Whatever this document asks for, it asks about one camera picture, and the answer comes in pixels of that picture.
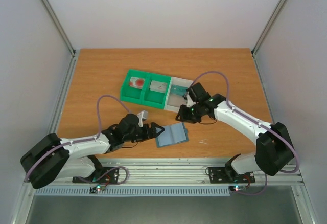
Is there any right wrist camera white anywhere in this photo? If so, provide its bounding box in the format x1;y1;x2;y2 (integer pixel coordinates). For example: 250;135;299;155
183;94;196;107

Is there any aluminium frame post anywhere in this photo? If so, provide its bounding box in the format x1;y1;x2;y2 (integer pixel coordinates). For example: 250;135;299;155
28;0;77;56
250;0;300;56

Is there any purple cable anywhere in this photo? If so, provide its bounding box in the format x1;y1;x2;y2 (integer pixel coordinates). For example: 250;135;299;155
190;70;301;196
25;95;132;183

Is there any teal leather card holder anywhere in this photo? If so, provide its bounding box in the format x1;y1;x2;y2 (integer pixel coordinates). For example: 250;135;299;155
155;122;190;148

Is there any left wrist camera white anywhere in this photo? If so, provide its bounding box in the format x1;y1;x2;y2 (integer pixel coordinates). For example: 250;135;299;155
137;110;148;127

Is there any card with red circles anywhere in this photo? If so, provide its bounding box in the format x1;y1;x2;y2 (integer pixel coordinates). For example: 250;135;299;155
129;77;145;89

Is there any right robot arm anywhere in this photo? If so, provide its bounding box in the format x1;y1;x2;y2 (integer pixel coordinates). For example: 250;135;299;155
176;83;295;182

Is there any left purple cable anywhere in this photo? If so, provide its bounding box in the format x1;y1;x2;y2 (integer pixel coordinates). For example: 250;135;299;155
25;95;132;183

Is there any green bin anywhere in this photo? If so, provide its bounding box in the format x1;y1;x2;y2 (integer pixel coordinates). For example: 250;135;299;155
120;69;150;104
141;72;171;109

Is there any grey card in bin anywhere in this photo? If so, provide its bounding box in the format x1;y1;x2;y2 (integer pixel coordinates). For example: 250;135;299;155
149;80;167;94

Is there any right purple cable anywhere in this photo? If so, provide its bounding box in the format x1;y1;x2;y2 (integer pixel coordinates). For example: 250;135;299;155
190;70;301;196

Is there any aluminium rail front frame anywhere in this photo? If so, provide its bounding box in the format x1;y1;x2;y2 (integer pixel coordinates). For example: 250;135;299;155
22;157;305;186

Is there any teal VIP card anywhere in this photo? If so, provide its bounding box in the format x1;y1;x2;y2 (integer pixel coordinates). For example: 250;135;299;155
170;84;187;97

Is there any status board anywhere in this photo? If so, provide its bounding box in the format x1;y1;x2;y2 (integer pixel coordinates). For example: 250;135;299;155
229;185;247;192
89;185;106;194

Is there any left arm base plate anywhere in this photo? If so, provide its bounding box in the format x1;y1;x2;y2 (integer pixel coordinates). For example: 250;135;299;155
72;167;119;184

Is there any green bin left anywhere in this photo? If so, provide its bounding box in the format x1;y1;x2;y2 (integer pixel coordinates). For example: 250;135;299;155
120;69;150;104

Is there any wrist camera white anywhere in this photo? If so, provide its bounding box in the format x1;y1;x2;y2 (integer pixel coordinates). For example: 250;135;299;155
137;110;148;127
183;94;196;107

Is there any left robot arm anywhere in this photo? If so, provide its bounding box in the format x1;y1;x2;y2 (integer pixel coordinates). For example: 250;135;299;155
20;114;165;189

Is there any left aluminium frame post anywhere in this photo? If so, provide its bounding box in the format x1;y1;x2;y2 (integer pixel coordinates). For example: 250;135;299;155
28;0;77;56

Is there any left status board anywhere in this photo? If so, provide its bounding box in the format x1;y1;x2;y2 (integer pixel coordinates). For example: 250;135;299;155
89;185;106;194

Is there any green bin middle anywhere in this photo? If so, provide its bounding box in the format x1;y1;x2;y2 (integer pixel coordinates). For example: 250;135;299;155
141;72;171;109

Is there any white translucent bin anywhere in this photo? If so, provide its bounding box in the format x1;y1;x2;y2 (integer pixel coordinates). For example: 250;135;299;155
164;77;193;113

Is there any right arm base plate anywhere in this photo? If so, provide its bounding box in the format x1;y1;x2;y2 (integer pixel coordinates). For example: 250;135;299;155
205;167;255;184

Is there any right status board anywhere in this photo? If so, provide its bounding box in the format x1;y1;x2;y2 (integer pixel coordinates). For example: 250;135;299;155
229;185;247;192

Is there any right aluminium frame post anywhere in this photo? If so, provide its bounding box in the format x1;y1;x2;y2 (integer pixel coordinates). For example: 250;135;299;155
250;0;300;56

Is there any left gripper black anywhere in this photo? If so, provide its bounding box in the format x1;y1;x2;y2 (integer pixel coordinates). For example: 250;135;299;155
124;123;165;143

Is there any grey slotted cable duct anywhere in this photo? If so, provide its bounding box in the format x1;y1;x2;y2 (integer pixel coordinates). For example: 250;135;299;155
35;186;230;197

